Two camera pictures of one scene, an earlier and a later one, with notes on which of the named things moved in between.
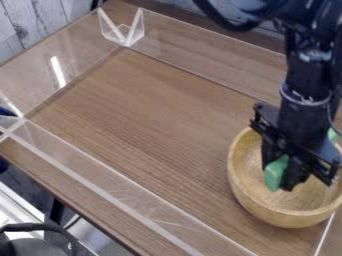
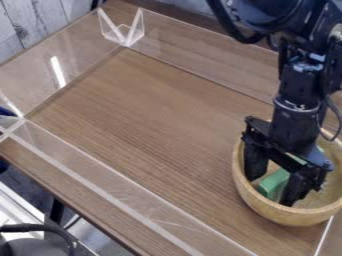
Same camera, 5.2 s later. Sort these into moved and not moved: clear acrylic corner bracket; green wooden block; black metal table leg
Moved: green wooden block
Not moved: black metal table leg; clear acrylic corner bracket
